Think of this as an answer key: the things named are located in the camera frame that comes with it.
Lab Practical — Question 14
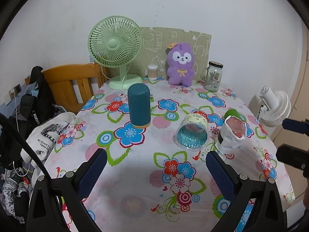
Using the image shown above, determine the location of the white cable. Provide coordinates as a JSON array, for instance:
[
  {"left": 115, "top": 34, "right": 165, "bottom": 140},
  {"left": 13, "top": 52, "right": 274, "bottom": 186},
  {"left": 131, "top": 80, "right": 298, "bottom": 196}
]
[{"left": 13, "top": 94, "right": 20, "bottom": 132}]

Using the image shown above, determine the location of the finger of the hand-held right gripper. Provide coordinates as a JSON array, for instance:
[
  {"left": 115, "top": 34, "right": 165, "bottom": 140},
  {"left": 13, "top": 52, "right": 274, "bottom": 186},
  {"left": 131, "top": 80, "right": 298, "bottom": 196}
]
[
  {"left": 282, "top": 118, "right": 309, "bottom": 134},
  {"left": 276, "top": 144, "right": 309, "bottom": 171}
]

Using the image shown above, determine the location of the purple plush toy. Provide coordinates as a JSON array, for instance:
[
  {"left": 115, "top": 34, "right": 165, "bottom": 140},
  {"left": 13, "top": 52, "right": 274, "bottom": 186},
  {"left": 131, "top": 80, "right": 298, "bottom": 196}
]
[{"left": 165, "top": 42, "right": 195, "bottom": 87}]

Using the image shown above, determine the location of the green desk fan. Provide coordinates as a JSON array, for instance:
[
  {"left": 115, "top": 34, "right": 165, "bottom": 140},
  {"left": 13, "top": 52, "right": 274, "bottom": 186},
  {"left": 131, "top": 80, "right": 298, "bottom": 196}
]
[{"left": 87, "top": 16, "right": 144, "bottom": 90}]

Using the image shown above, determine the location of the cotton swab container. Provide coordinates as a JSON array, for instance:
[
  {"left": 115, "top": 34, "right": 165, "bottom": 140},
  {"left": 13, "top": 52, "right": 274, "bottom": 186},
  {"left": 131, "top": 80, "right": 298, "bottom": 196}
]
[{"left": 147, "top": 64, "right": 158, "bottom": 81}]

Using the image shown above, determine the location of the glass jar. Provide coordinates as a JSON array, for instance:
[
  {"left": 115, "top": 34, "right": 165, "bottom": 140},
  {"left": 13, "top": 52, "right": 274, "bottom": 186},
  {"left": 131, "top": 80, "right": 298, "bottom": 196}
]
[{"left": 205, "top": 61, "right": 224, "bottom": 92}]

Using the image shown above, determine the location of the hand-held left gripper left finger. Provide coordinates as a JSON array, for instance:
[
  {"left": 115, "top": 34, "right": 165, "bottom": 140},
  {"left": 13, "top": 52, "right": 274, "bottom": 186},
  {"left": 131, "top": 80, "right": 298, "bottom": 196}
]
[{"left": 26, "top": 147, "right": 108, "bottom": 232}]

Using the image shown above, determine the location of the floral tablecloth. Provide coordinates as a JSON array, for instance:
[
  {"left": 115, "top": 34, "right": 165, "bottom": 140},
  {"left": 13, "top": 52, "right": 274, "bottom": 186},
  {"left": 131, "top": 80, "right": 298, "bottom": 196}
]
[{"left": 45, "top": 76, "right": 296, "bottom": 232}]

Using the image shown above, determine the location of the patterned cardboard panel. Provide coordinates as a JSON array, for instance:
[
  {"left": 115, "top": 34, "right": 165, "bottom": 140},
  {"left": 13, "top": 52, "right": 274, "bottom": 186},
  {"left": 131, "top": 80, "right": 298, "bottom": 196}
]
[{"left": 139, "top": 26, "right": 212, "bottom": 81}]

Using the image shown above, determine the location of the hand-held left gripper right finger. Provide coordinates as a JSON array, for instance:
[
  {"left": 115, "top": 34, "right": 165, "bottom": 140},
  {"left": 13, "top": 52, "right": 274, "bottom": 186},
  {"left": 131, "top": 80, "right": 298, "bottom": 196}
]
[{"left": 205, "top": 150, "right": 289, "bottom": 232}]

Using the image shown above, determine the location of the wooden chair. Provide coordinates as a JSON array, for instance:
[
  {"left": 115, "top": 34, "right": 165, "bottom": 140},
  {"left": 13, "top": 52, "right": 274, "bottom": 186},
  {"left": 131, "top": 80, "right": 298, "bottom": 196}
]
[{"left": 25, "top": 63, "right": 109, "bottom": 114}]

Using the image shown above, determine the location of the pile of clothes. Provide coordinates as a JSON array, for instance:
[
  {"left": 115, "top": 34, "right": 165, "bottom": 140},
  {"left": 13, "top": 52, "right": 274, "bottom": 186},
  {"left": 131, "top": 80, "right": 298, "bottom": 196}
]
[{"left": 0, "top": 66, "right": 63, "bottom": 165}]

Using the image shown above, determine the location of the white printed shirt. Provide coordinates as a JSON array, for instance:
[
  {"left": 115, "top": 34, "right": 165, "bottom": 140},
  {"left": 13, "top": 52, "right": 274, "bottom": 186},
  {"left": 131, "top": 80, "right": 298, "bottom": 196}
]
[{"left": 20, "top": 112, "right": 78, "bottom": 168}]

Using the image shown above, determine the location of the patterned dark cloth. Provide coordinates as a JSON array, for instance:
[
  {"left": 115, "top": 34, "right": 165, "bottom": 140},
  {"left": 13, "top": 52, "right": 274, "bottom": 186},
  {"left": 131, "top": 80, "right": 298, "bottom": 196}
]
[{"left": 0, "top": 167, "right": 34, "bottom": 224}]

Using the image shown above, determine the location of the beige wooden panel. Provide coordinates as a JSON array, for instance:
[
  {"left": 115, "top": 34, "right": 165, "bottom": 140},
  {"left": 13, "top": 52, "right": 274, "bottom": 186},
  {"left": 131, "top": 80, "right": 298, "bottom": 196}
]
[{"left": 270, "top": 26, "right": 309, "bottom": 200}]

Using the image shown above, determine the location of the black cable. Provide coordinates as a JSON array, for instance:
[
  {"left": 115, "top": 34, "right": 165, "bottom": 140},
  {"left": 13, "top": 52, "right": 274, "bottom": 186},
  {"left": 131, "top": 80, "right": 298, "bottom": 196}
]
[{"left": 0, "top": 113, "right": 52, "bottom": 179}]

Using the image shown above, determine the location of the white fan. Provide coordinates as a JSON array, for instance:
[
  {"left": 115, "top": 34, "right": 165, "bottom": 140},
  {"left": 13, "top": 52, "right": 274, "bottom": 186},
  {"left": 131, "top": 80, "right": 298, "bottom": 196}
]
[{"left": 258, "top": 85, "right": 292, "bottom": 127}]

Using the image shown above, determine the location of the clear plastic cup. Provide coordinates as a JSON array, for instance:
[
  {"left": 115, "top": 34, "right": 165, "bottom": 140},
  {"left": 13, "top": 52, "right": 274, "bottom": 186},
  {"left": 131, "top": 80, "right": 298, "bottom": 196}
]
[{"left": 175, "top": 113, "right": 208, "bottom": 149}]

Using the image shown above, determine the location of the wall outlet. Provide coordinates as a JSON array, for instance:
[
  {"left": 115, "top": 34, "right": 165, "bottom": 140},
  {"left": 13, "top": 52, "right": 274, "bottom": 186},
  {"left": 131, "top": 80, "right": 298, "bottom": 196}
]
[{"left": 8, "top": 83, "right": 22, "bottom": 97}]

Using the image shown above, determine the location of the teal cup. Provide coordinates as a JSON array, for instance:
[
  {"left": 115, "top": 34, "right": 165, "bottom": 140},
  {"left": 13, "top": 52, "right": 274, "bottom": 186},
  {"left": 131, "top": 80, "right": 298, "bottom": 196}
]
[{"left": 127, "top": 83, "right": 152, "bottom": 129}]

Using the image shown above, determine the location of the white wrapped pink bottle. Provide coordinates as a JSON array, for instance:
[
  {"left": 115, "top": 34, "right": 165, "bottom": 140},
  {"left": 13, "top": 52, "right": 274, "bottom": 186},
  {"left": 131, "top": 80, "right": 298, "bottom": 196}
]
[{"left": 214, "top": 109, "right": 247, "bottom": 155}]

